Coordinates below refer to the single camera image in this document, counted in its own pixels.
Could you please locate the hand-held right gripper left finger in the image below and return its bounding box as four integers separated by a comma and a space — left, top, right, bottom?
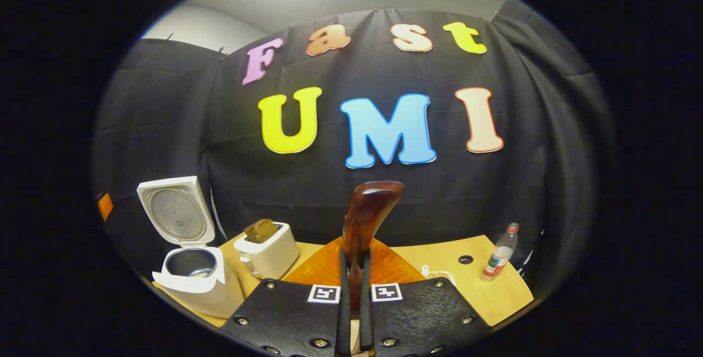
220, 236, 352, 357

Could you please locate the brown wooden spoon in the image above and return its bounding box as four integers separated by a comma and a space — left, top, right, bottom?
342, 181, 405, 314

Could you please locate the white rice cooker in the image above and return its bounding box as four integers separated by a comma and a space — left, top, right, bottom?
136, 176, 245, 319

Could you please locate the white toaster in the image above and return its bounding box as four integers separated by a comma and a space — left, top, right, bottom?
233, 222, 300, 280

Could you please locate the brown bread slice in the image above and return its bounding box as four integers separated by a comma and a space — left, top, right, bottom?
243, 219, 279, 244

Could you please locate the black backdrop cloth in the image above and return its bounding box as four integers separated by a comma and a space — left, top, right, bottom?
93, 0, 613, 292

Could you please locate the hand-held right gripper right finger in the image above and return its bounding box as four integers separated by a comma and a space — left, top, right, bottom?
360, 238, 492, 357

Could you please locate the white divided grain dish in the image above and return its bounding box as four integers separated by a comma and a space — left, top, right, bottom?
420, 265, 456, 286

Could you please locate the clear plastic water bottle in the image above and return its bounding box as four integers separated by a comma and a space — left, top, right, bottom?
479, 222, 520, 282

